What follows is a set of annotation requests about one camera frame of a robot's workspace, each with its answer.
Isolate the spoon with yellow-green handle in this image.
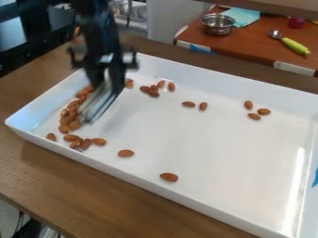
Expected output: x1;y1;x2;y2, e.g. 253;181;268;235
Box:
267;29;312;57

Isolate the red cup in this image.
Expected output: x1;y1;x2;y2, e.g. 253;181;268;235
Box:
286;16;306;31

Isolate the pile of brown bits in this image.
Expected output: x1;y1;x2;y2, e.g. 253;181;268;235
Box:
242;99;273;122
45;84;110;152
123;77;179;99

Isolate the teal cloth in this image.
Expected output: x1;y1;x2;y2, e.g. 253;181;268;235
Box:
219;7;262;29

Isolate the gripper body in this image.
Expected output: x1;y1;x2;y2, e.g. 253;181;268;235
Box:
67;46;140;71

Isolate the silver pot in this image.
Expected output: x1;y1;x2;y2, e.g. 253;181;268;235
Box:
198;12;238;37

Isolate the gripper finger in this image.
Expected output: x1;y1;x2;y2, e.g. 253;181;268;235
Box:
105;63;128;96
83;67;107;90

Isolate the white tray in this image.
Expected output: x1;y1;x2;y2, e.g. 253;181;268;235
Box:
4;51;318;238

